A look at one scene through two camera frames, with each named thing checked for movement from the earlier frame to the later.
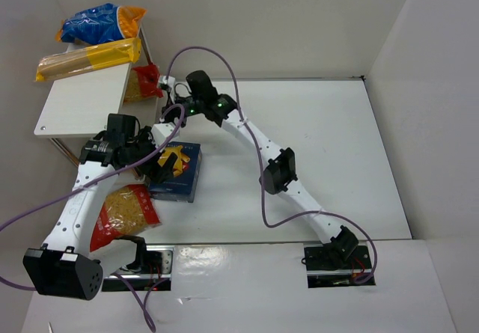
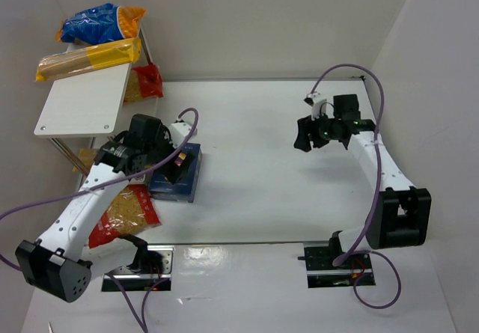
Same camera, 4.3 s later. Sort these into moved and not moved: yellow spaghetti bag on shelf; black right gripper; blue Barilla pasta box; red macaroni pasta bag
Moved: black right gripper
Not moved: red macaroni pasta bag; yellow spaghetti bag on shelf; blue Barilla pasta box
